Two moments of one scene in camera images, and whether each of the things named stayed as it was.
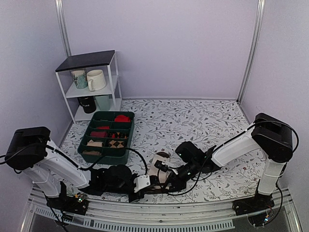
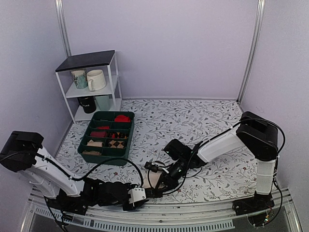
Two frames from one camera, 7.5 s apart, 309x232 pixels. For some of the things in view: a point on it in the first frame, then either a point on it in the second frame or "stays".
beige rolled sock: [91, 143] stays
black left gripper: [139, 197] -> [136, 205]
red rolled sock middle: [103, 127] stays
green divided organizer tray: [110, 134] stays
